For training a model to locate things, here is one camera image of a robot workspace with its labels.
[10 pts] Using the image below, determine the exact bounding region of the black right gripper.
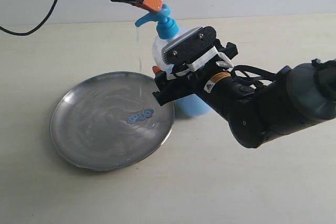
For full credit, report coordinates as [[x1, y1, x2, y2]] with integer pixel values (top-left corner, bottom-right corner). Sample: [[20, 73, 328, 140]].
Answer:
[[152, 39, 255, 119]]

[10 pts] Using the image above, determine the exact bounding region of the blue soap pump bottle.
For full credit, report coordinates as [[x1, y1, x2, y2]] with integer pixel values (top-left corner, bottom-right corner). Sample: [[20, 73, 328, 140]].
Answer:
[[135, 4, 211, 117]]

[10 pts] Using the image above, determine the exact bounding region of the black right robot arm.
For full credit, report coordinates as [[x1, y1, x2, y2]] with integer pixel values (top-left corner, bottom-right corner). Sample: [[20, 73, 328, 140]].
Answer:
[[153, 40, 335, 148]]

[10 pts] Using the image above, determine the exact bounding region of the blue soap blob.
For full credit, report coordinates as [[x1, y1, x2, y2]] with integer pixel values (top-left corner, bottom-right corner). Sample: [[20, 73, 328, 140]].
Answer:
[[127, 109, 154, 124]]

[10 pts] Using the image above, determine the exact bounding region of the round stainless steel plate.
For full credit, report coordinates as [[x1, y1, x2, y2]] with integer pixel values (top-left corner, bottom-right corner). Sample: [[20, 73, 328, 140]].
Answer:
[[49, 71, 175, 172]]

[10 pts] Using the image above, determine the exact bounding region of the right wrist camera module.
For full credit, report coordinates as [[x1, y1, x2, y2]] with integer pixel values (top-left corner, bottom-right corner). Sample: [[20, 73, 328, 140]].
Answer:
[[162, 26, 217, 66]]

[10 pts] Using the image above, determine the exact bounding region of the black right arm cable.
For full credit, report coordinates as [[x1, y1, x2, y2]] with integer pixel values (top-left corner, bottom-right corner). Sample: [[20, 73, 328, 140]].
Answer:
[[170, 64, 278, 90]]

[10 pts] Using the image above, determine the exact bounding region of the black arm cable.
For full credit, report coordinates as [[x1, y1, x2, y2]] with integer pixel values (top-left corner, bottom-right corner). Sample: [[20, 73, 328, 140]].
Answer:
[[170, 64, 278, 90], [0, 0, 68, 36]]

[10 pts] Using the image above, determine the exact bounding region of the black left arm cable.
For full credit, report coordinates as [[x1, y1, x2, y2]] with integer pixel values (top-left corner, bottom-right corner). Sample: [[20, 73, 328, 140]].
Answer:
[[0, 0, 68, 36]]

